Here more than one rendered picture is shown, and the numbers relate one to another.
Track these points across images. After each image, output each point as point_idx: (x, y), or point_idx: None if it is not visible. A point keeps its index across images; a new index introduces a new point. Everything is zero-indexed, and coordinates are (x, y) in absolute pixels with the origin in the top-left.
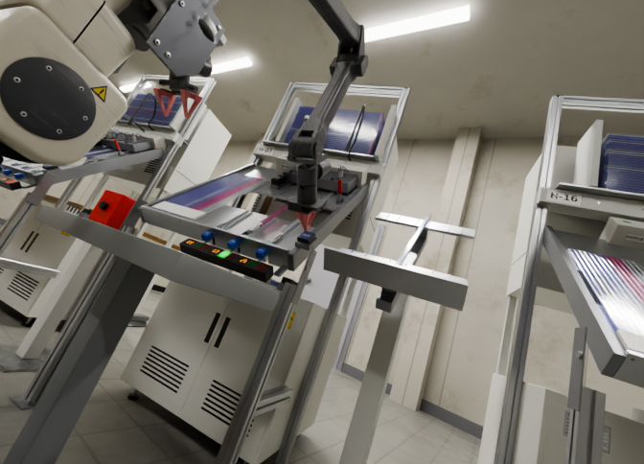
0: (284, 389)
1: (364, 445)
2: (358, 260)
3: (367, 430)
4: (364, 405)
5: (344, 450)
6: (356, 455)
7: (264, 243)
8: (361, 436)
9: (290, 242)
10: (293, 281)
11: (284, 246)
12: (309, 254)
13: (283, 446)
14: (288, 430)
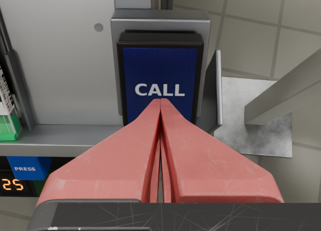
0: None
1: (308, 102)
2: None
3: (315, 99)
4: (316, 90)
5: (281, 104)
6: (296, 105)
7: (4, 154)
8: (305, 100)
9: (61, 42)
10: None
11: (66, 90)
12: (212, 131)
13: (164, 4)
14: None
